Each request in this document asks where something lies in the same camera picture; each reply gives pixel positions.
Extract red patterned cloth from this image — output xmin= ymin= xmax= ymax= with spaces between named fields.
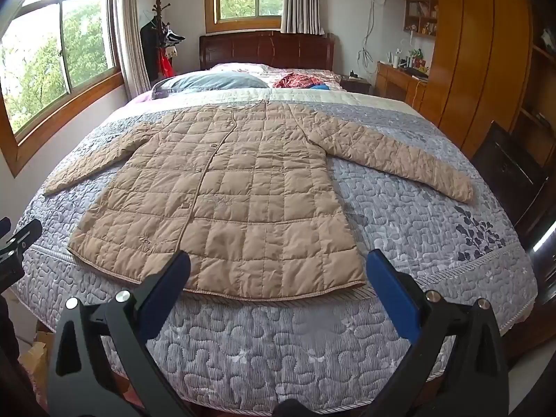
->
xmin=273 ymin=72 xmax=324 ymax=90

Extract wooden wardrobe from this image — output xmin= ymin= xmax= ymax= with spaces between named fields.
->
xmin=384 ymin=0 xmax=556 ymax=170

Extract red hanging garment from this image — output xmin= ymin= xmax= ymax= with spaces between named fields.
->
xmin=157 ymin=47 xmax=175 ymax=77

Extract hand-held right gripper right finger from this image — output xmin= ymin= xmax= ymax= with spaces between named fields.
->
xmin=365 ymin=248 xmax=509 ymax=417

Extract assorted desk trinkets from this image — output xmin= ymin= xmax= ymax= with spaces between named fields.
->
xmin=386 ymin=46 xmax=431 ymax=74

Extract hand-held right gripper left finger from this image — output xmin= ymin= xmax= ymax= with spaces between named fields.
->
xmin=46 ymin=250 xmax=196 ymax=417

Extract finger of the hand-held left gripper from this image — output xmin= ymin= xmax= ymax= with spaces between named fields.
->
xmin=0 ymin=218 xmax=43 ymax=265

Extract dark wooden headboard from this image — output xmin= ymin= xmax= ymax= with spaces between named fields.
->
xmin=199 ymin=30 xmax=336 ymax=71

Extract grey pillow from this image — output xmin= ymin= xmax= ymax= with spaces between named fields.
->
xmin=151 ymin=72 xmax=270 ymax=97

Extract large wooden-framed window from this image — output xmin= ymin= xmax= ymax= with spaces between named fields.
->
xmin=0 ymin=0 xmax=126 ymax=179

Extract grey quilted bedspread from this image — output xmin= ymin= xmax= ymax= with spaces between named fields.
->
xmin=11 ymin=89 xmax=537 ymax=415

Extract black hanging garment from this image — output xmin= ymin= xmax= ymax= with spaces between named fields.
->
xmin=140 ymin=19 xmax=164 ymax=81

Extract wooden coat rack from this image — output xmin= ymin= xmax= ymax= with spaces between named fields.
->
xmin=139 ymin=0 xmax=187 ymax=83

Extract beige curtain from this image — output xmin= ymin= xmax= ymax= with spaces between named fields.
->
xmin=280 ymin=0 xmax=325 ymax=35
xmin=111 ymin=0 xmax=153 ymax=97

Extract dark wooden nightstand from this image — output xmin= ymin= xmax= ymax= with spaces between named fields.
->
xmin=340 ymin=72 xmax=373 ymax=95

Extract dark wooden chair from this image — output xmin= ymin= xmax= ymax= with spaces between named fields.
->
xmin=471 ymin=119 xmax=550 ymax=248

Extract wooden desk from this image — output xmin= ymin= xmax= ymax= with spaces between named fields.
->
xmin=374 ymin=61 xmax=429 ymax=112

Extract open wooden shelf unit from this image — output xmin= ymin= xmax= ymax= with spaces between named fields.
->
xmin=519 ymin=26 xmax=556 ymax=163

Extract wooden wall shelf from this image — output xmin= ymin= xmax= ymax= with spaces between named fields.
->
xmin=403 ymin=0 xmax=439 ymax=38

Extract cardboard box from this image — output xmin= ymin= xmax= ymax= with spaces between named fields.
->
xmin=17 ymin=330 xmax=51 ymax=384

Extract hanging wall cables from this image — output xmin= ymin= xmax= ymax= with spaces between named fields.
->
xmin=356 ymin=0 xmax=377 ymax=74

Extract tan quilted jacket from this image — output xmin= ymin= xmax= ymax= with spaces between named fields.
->
xmin=42 ymin=100 xmax=475 ymax=301

